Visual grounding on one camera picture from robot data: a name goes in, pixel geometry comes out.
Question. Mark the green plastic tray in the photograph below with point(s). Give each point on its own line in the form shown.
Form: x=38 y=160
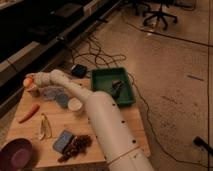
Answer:
x=101 y=80

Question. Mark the black object at right edge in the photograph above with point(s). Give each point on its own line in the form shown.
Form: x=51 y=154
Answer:
x=200 y=142

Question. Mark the orange carrot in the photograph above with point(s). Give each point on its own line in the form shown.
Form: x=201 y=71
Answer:
x=30 y=113

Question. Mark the dark object in tray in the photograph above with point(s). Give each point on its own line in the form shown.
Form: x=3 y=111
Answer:
x=117 y=86

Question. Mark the purple bowl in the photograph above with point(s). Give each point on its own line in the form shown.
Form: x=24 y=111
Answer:
x=15 y=155

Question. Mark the blue sponge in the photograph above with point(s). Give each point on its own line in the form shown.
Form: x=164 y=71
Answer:
x=62 y=141

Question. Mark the black office chair base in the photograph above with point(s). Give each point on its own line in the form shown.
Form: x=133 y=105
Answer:
x=159 y=15

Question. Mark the bunch of dark grapes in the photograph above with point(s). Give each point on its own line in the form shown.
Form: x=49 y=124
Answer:
x=78 y=145

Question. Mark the orange apple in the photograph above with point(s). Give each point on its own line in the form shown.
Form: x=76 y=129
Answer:
x=27 y=82

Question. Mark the wooden board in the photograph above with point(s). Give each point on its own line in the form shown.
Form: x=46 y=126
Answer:
x=63 y=119

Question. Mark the black power adapter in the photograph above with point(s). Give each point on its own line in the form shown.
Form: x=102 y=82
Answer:
x=79 y=70

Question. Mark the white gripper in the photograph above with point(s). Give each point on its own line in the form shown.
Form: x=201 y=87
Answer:
x=40 y=79

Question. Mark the blue grey cloth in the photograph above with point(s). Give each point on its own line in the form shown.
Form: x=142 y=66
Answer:
x=56 y=94

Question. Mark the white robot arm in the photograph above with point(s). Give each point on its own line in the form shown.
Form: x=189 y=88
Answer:
x=114 y=136

